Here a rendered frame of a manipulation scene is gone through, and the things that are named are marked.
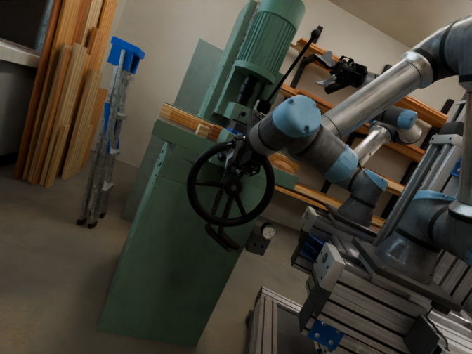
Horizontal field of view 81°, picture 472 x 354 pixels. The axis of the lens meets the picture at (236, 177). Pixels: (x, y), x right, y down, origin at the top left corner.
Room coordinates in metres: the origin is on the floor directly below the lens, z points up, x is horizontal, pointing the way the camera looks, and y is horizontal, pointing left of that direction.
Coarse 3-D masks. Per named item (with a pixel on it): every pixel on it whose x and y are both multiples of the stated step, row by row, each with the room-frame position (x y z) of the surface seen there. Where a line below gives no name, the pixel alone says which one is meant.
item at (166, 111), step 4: (164, 104) 1.12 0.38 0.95; (164, 108) 1.12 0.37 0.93; (168, 108) 1.12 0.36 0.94; (172, 108) 1.13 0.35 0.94; (160, 112) 1.12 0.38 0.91; (164, 112) 1.12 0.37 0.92; (168, 112) 1.12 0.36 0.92; (180, 112) 1.14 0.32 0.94; (184, 112) 1.14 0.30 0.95; (164, 116) 1.12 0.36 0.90; (168, 116) 1.13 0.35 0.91; (188, 116) 1.15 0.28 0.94; (192, 116) 1.15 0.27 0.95; (200, 120) 1.17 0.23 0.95; (212, 124) 1.18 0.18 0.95; (276, 152) 1.28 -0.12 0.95; (280, 156) 1.29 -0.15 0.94; (284, 156) 1.30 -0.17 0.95
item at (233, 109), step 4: (228, 104) 1.26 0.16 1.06; (232, 104) 1.18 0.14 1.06; (236, 104) 1.14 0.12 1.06; (228, 108) 1.22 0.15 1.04; (232, 108) 1.15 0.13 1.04; (236, 108) 1.14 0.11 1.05; (240, 108) 1.15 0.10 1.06; (244, 108) 1.15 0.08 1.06; (248, 108) 1.16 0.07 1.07; (228, 112) 1.19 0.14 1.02; (232, 112) 1.14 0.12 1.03; (236, 112) 1.14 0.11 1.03; (240, 112) 1.15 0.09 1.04; (248, 112) 1.16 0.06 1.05; (224, 116) 1.24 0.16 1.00; (228, 116) 1.16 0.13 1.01; (232, 116) 1.14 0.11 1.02; (236, 116) 1.15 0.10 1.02; (240, 116) 1.15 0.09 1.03; (244, 116) 1.16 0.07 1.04; (240, 120) 1.15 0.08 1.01; (244, 120) 1.16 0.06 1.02
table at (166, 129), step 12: (156, 120) 0.95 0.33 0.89; (168, 120) 1.05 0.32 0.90; (156, 132) 0.95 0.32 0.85; (168, 132) 0.97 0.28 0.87; (180, 132) 0.98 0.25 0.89; (192, 132) 1.02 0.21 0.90; (180, 144) 0.98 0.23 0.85; (192, 144) 1.00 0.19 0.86; (204, 144) 1.01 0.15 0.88; (216, 156) 0.93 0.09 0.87; (276, 168) 1.10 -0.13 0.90; (276, 180) 1.11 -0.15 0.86; (288, 180) 1.12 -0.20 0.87
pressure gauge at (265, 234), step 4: (264, 224) 1.07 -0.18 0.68; (268, 224) 1.06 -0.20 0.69; (272, 224) 1.07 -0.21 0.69; (264, 228) 1.05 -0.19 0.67; (268, 228) 1.06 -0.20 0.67; (272, 228) 1.06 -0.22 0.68; (276, 228) 1.07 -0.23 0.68; (264, 232) 1.06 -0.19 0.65; (268, 232) 1.06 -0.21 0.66; (272, 232) 1.07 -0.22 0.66; (276, 232) 1.07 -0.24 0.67; (264, 236) 1.06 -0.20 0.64; (268, 236) 1.06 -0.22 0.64; (272, 236) 1.07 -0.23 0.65
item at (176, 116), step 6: (174, 114) 1.11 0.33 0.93; (180, 114) 1.12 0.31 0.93; (174, 120) 1.12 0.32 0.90; (180, 120) 1.12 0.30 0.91; (186, 120) 1.13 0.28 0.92; (192, 120) 1.14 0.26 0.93; (192, 126) 1.14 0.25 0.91; (270, 156) 1.26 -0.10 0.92; (276, 156) 1.26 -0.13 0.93; (288, 162) 1.28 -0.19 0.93; (294, 168) 1.30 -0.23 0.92
